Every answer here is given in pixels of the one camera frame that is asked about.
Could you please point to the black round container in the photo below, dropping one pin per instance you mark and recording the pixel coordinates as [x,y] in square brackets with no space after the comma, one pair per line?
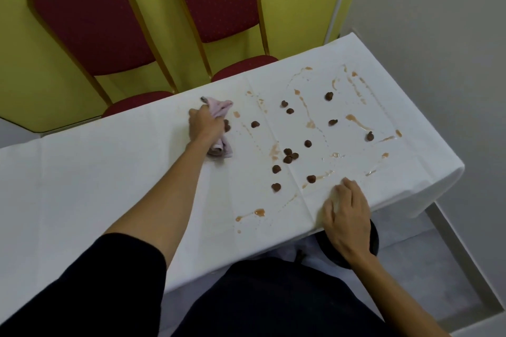
[374,242]

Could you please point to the person's left hand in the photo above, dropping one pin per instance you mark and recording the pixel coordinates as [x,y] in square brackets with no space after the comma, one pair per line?
[203,125]

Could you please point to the person's left fingers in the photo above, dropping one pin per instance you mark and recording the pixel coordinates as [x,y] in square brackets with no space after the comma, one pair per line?
[199,111]

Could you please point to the person's left forearm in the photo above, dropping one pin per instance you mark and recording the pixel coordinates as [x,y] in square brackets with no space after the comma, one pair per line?
[166,198]

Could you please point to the brown sauce smears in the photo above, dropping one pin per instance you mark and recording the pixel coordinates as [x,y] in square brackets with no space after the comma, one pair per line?
[357,120]

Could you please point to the pink cleaning cloth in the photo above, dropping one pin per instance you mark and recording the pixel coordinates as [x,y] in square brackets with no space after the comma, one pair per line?
[221,107]

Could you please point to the person's right forearm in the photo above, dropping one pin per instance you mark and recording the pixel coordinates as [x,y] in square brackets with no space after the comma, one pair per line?
[395,293]

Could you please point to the person's right thumb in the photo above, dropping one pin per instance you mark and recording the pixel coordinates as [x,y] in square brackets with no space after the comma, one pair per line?
[327,216]

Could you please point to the scattered brown chocolate pieces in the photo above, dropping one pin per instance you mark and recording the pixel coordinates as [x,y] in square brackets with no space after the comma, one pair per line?
[289,156]

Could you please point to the white tablecloth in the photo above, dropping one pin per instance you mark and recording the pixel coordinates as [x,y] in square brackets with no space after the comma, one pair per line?
[99,175]

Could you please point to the person's black sleeve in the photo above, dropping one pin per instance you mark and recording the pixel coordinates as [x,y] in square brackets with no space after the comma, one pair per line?
[79,289]

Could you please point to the person's right hand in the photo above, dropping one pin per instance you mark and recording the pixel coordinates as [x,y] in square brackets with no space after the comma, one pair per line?
[350,222]

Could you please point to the person's black trousers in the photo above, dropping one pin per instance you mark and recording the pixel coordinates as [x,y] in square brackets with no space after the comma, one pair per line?
[276,301]

